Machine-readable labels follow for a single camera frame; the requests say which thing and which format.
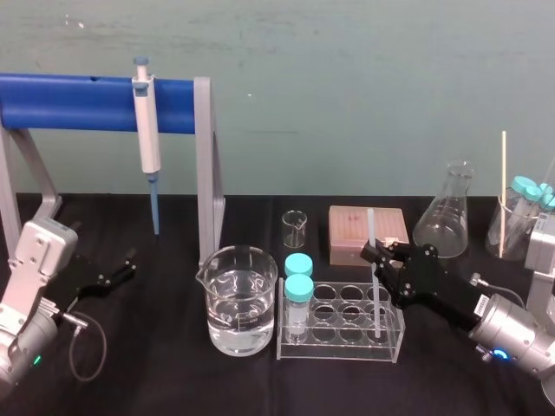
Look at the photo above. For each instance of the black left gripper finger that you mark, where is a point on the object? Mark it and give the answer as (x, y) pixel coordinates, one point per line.
(123, 275)
(129, 255)

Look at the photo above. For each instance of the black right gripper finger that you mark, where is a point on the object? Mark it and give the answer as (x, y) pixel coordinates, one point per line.
(373, 252)
(388, 277)

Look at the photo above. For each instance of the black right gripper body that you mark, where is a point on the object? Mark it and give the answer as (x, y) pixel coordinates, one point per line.
(429, 281)

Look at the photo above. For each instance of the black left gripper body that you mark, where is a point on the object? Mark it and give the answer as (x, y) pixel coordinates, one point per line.
(84, 279)

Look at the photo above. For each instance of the translucent white stirring rod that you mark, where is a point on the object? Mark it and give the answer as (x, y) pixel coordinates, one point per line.
(376, 299)

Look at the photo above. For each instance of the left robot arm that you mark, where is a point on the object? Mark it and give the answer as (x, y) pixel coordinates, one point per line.
(34, 268)

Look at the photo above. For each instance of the pink pipette tip box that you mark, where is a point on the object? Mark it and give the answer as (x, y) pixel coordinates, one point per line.
(347, 234)

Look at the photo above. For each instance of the clear glass conical flask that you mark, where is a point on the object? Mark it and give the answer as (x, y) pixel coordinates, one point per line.
(442, 225)

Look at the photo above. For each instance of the clear acrylic tube rack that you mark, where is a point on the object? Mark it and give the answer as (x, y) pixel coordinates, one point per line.
(347, 329)

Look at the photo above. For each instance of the clear vial with teal cap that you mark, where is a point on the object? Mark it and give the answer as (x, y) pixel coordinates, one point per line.
(298, 263)
(298, 294)

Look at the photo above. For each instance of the small empty glass beaker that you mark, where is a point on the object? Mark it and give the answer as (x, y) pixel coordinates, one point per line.
(295, 229)

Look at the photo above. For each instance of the glass beaker holding tubes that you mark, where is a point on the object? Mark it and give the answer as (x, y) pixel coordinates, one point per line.
(513, 238)

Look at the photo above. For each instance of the black table cloth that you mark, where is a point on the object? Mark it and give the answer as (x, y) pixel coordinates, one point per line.
(173, 381)

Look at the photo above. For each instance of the large glass beaker with water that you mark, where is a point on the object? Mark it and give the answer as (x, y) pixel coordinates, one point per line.
(238, 303)

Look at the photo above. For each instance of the white pipette with blue tip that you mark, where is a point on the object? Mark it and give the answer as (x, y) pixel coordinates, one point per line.
(146, 130)

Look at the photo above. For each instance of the thin wooden stick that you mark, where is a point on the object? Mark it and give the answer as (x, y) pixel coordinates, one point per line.
(503, 173)

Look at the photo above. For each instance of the plastic tube with teal cap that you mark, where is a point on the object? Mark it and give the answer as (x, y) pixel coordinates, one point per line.
(523, 185)
(550, 203)
(545, 190)

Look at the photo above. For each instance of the blue and grey pipette stand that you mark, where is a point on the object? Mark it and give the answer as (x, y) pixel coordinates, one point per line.
(86, 104)

